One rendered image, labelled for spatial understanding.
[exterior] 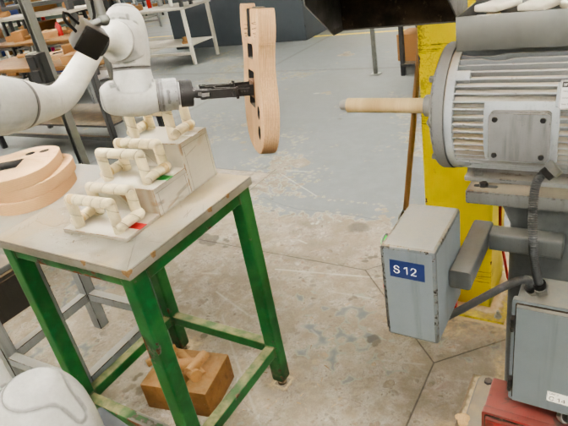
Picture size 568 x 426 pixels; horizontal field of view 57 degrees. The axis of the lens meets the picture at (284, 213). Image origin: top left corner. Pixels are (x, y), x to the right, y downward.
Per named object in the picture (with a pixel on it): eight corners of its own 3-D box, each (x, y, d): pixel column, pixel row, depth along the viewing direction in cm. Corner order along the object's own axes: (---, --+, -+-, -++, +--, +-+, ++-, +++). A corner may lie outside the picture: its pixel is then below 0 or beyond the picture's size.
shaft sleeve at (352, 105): (422, 107, 110) (425, 116, 112) (425, 95, 111) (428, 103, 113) (343, 106, 119) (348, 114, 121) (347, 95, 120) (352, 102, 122)
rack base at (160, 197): (193, 192, 172) (186, 166, 167) (161, 216, 159) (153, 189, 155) (131, 187, 184) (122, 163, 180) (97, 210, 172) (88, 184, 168)
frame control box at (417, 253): (540, 314, 106) (548, 202, 94) (521, 391, 90) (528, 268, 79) (420, 292, 119) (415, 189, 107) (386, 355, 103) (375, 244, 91)
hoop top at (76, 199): (119, 206, 149) (116, 196, 147) (111, 211, 147) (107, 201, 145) (71, 200, 159) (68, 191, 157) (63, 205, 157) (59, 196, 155)
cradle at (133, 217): (148, 215, 158) (145, 205, 157) (122, 234, 150) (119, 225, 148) (140, 214, 160) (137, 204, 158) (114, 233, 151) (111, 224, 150)
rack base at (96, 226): (161, 215, 160) (161, 212, 159) (128, 242, 148) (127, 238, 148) (98, 209, 173) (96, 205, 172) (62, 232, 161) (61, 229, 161)
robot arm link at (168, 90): (161, 114, 145) (182, 112, 146) (155, 80, 141) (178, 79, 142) (161, 109, 153) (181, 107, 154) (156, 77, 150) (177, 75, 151)
